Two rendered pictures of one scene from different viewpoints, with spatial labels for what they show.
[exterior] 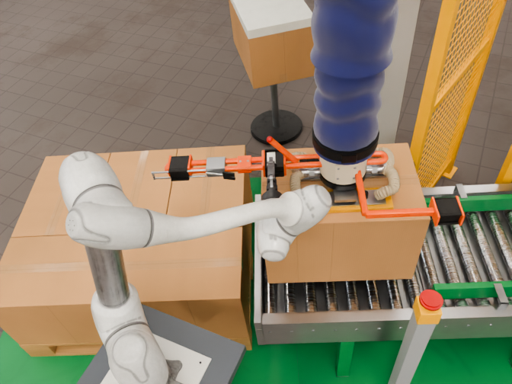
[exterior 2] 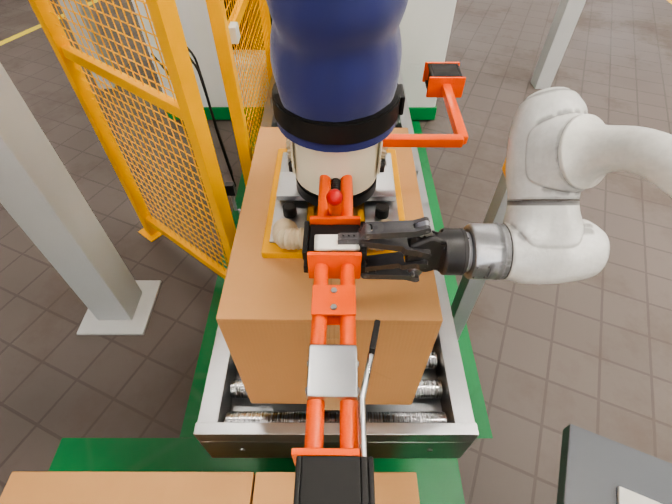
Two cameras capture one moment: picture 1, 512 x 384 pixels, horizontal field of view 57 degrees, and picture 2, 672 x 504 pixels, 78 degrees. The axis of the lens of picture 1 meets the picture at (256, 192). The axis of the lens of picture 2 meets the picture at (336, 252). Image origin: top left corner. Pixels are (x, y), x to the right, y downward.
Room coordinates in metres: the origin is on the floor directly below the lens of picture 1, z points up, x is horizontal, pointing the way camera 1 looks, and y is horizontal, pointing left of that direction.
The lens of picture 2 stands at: (1.27, 0.36, 1.67)
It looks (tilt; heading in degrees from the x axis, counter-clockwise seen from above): 49 degrees down; 265
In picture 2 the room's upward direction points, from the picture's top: straight up
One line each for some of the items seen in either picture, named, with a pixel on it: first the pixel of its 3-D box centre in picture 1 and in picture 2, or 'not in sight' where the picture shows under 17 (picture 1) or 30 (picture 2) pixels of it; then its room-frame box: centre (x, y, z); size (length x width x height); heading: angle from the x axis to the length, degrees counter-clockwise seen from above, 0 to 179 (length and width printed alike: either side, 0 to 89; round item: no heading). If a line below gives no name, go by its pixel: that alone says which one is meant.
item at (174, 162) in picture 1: (180, 166); (325, 496); (1.27, 0.27, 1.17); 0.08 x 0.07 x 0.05; 84
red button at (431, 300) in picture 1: (430, 301); not in sight; (0.68, -0.50, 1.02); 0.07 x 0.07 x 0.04
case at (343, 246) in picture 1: (337, 214); (332, 260); (1.21, -0.32, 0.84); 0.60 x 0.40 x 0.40; 84
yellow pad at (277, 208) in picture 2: not in sight; (292, 192); (1.30, -0.34, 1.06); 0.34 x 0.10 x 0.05; 84
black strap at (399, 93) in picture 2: (345, 136); (338, 99); (1.20, -0.33, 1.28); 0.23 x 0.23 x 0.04
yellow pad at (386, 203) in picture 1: (344, 197); (379, 192); (1.11, -0.32, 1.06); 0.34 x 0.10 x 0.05; 84
